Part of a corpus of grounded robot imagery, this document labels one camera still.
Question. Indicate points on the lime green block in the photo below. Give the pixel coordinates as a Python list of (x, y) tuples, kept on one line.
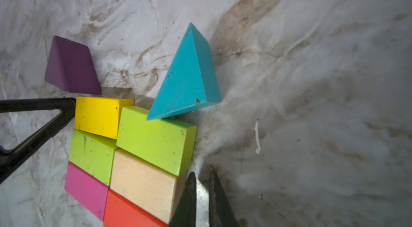
[(165, 143), (94, 154)]

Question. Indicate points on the magenta rectangular block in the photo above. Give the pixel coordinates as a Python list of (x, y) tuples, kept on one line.
[(87, 190)]

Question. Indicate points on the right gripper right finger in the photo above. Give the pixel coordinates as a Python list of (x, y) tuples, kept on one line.
[(220, 212)]

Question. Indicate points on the natural wood block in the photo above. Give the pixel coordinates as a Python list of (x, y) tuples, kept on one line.
[(147, 186)]

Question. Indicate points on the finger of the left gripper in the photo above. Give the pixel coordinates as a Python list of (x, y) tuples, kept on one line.
[(12, 159)]

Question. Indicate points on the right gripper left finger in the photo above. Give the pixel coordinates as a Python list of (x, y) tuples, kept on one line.
[(185, 214)]

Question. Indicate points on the purple triangular block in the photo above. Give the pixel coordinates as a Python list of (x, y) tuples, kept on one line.
[(70, 68)]

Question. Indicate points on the teal triangular block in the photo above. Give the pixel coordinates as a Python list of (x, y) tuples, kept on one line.
[(191, 82)]

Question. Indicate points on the red rectangular block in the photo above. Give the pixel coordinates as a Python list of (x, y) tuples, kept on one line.
[(120, 212)]

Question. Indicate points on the yellow rectangular block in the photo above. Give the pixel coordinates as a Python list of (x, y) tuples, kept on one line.
[(100, 115)]

